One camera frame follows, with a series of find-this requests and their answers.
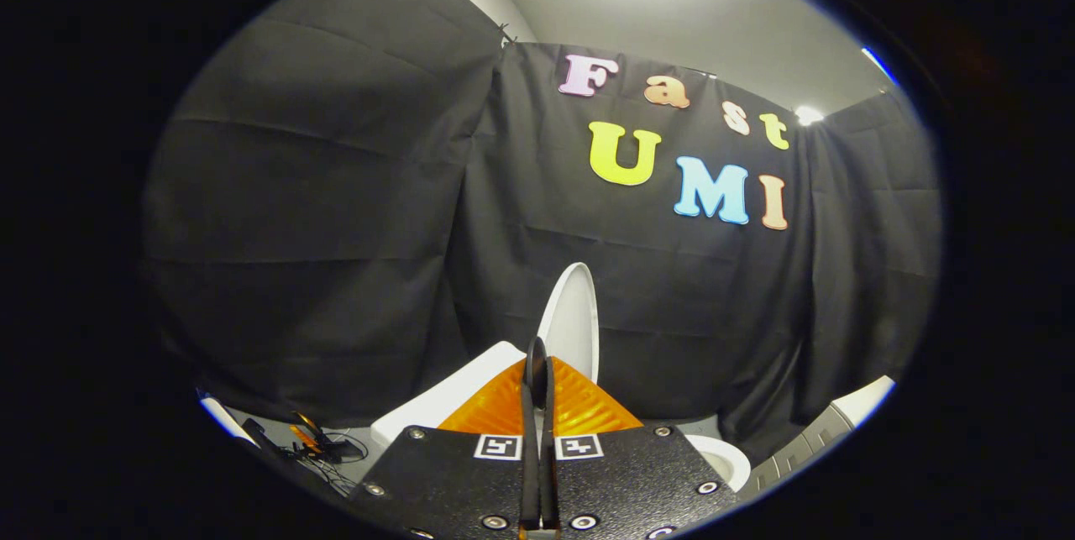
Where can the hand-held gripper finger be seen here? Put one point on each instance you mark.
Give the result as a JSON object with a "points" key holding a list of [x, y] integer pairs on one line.
{"points": [[548, 473], [530, 473]]}

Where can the white toilet lid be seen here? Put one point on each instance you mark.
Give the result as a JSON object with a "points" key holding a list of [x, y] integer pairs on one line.
{"points": [[573, 322]]}

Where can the white ceramic toilet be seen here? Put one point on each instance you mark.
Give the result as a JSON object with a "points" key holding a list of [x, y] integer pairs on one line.
{"points": [[445, 401]]}

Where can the orange black tool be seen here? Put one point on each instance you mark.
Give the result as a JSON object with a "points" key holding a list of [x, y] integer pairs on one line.
{"points": [[306, 432]]}

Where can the white stepped cabinet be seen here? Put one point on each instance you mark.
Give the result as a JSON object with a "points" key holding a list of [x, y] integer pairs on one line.
{"points": [[827, 422]]}

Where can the black backdrop cloth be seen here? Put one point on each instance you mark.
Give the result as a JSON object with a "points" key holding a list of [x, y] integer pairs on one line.
{"points": [[378, 212]]}

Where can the white rounded object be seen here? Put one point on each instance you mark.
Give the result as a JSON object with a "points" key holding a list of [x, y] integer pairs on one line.
{"points": [[222, 421]]}

